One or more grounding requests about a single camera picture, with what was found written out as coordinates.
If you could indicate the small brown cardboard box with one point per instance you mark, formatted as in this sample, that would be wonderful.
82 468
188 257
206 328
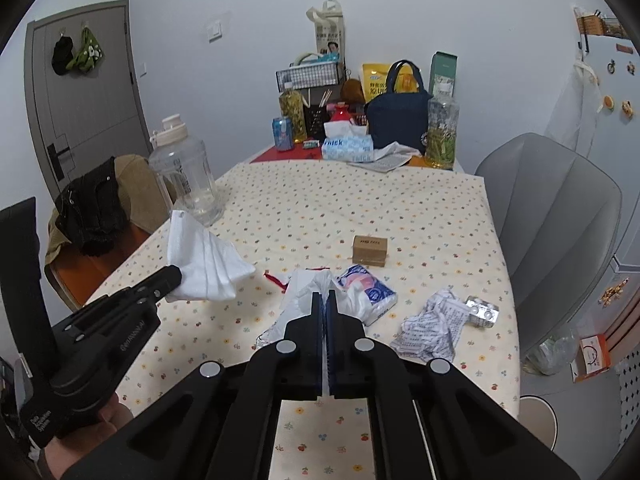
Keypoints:
369 250

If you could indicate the yellow tea bottle left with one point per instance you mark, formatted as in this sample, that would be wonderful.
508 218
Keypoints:
292 107

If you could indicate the navy blue lunch bag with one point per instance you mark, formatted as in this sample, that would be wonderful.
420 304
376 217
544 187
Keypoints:
399 117

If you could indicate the blue tissue pack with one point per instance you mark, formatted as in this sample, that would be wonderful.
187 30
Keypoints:
346 142

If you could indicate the blue soda can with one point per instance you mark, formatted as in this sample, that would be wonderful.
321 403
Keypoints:
282 131

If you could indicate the white refrigerator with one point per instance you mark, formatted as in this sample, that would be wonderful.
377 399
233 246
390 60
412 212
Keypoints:
597 116

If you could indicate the orange white box on floor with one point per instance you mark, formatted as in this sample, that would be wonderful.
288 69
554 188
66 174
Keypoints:
591 359

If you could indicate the black pen holder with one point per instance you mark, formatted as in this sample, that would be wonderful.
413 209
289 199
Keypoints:
315 117

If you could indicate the green tea bottle right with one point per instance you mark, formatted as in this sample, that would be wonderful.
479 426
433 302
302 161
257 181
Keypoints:
442 127

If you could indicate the green hanging cloth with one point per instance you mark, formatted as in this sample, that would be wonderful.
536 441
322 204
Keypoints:
89 55

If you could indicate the floral cream tablecloth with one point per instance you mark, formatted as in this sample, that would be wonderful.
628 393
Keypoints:
281 216

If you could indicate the white paper shopping bag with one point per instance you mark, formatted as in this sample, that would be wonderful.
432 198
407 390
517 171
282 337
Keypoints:
329 29

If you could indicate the red pot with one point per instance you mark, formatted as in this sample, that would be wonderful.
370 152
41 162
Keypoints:
344 112

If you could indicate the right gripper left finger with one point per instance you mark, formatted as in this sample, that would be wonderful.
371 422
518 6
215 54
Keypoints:
218 422

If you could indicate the black garment on chair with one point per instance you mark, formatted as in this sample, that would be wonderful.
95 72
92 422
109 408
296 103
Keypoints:
90 214

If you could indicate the wall light switch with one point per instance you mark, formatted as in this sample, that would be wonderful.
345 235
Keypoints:
214 31

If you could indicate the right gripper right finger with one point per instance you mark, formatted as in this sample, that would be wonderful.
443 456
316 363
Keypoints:
429 421

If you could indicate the yellow snack bag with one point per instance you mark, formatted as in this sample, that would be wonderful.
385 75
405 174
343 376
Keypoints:
373 80

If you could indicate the black hanging hat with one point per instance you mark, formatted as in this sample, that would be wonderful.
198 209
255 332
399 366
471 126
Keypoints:
63 54

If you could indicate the black wire basket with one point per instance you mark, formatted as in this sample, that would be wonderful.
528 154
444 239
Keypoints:
313 75

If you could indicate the green carton box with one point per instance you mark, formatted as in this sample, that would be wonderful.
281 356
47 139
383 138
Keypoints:
443 73

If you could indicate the silver pill blister pack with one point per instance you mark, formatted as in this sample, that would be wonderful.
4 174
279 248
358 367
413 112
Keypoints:
482 313

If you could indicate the large clear water jug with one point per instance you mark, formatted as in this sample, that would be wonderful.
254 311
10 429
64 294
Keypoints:
179 161

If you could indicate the grey door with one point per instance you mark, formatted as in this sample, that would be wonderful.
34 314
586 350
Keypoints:
79 120

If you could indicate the crumpled printed paper leaflet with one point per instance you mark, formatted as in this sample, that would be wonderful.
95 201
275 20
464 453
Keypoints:
435 331

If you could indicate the grey chair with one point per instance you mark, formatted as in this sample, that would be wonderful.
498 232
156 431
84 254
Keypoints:
556 216

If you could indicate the white plastic trash bag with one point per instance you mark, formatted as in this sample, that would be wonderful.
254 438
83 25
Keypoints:
211 268

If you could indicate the white cloth on table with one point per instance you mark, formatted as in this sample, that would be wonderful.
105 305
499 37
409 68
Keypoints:
387 159

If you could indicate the person's left hand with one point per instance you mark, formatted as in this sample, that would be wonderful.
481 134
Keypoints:
61 454

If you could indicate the pink blue tissue packet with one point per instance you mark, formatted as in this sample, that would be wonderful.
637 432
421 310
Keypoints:
368 298

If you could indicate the white trash bin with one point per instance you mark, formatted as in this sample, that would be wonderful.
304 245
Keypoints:
538 417

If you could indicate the wicker basket on fridge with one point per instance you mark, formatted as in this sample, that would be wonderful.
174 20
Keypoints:
590 24

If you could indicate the crushed clear plastic bottle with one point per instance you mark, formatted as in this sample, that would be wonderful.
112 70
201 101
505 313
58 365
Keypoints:
272 334

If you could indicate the brown wooden chair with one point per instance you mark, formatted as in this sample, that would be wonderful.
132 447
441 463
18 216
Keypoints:
74 276

